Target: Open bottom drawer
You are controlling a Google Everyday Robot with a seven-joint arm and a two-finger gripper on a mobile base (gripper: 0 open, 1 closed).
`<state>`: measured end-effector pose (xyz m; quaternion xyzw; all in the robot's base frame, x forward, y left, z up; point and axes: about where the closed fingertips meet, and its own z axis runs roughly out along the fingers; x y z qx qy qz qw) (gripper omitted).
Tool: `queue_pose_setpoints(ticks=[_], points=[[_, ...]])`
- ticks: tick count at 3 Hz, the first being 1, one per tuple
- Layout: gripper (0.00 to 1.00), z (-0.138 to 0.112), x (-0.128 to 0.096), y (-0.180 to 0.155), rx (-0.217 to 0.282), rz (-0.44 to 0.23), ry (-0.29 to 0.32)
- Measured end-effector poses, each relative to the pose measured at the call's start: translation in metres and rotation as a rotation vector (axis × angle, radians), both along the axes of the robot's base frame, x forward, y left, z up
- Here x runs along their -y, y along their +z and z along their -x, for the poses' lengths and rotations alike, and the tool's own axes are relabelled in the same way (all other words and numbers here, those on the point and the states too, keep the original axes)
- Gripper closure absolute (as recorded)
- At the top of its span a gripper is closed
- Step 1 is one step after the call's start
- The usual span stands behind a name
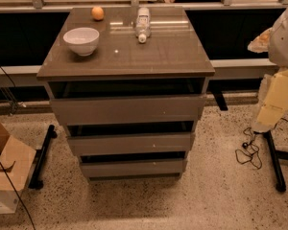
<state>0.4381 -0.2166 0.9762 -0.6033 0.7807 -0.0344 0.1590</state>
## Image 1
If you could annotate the orange fruit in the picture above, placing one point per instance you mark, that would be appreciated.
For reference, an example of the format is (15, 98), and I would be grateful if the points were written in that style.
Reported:
(97, 13)

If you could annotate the black floor stand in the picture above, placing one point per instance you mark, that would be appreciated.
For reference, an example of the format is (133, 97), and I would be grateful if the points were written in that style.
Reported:
(35, 181)
(276, 156)

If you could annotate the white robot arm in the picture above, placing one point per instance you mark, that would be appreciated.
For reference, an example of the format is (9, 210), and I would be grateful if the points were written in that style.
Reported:
(273, 91)

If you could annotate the black floor stand right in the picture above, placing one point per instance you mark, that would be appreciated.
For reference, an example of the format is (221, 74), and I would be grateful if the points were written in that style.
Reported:
(276, 156)

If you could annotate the white ceramic bowl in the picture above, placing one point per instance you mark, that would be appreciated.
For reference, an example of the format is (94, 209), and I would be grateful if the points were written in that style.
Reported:
(82, 41)

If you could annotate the black floor stand left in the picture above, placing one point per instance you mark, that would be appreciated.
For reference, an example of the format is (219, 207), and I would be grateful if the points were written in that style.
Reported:
(35, 181)

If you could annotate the open cardboard box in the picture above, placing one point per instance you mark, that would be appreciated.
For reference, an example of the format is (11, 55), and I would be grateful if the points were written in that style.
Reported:
(16, 160)

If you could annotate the grey drawer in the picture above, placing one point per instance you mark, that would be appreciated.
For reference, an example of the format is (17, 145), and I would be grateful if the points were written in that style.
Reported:
(126, 144)
(130, 110)
(133, 168)

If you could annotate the clear plastic bottle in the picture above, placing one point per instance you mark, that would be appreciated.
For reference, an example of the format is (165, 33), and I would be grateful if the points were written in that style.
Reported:
(142, 27)

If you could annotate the grey drawer cabinet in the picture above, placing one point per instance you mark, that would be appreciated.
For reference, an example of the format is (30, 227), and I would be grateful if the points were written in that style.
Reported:
(172, 62)

